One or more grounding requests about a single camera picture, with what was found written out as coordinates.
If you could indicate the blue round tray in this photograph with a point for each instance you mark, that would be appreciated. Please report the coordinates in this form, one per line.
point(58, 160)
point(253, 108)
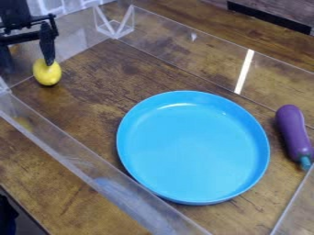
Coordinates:
point(193, 147)

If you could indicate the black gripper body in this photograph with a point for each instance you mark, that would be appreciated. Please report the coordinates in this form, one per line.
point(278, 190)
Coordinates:
point(16, 18)

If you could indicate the clear acrylic enclosure wall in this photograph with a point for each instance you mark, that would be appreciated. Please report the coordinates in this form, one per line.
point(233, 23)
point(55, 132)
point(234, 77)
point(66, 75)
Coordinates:
point(59, 166)

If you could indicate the purple toy eggplant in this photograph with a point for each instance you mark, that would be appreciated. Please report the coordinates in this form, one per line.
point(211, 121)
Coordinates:
point(292, 125)

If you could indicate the yellow lemon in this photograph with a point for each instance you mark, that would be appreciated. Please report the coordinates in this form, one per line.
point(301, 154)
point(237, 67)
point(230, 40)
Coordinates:
point(47, 74)

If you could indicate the clear acrylic corner bracket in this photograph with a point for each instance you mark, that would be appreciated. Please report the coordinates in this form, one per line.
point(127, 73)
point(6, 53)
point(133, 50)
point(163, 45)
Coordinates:
point(114, 19)

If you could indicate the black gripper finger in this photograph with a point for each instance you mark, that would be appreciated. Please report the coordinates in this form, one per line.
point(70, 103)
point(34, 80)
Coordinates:
point(47, 44)
point(6, 59)

